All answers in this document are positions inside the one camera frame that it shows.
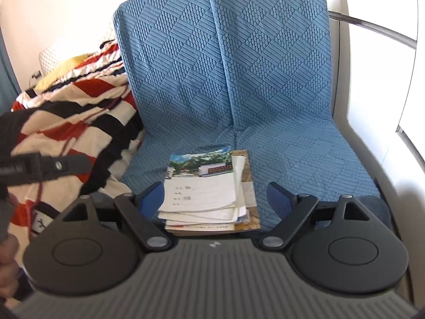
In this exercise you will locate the photo cover notebook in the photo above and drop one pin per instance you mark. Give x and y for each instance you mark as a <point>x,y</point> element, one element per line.
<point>244,217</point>
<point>199,192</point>

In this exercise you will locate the grey metal bar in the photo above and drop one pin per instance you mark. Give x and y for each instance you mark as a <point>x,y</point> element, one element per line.
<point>381,30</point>

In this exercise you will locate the blue curtain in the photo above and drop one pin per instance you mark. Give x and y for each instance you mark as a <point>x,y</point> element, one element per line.
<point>5,73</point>

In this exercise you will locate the blue textured sofa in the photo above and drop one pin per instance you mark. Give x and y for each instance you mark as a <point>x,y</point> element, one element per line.
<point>265,56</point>

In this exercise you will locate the grey metal strip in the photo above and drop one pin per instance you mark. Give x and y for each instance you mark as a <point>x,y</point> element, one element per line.
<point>403,133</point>

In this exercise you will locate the white leaflet with green photo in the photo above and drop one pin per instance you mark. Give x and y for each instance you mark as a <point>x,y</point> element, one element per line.
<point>212,221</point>

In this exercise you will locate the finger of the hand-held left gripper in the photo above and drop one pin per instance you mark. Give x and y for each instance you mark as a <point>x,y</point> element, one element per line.
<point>73,165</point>

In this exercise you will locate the white panel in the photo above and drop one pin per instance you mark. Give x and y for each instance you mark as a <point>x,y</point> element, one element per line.
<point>420,89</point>

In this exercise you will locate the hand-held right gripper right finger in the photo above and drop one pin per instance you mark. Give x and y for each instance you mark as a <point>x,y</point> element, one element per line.
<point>279,199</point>

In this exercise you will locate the person's left hand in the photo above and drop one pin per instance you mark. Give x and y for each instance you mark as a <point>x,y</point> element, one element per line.
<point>8,265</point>

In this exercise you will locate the white book with orange strip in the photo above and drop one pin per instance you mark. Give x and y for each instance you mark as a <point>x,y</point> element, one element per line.
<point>199,228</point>

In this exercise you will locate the black charger plug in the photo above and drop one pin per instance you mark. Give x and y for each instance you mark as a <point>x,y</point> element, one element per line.
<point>37,74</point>

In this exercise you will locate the white quilted pillow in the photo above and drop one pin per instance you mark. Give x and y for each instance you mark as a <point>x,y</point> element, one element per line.
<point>56,51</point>

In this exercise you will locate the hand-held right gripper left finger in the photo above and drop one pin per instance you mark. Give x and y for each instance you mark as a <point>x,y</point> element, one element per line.
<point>154,197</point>

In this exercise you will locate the red black white striped blanket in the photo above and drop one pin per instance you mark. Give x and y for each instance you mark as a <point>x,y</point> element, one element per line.
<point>83,129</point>

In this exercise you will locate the yellow pillow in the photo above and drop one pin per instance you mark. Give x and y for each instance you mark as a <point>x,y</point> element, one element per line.
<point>63,69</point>

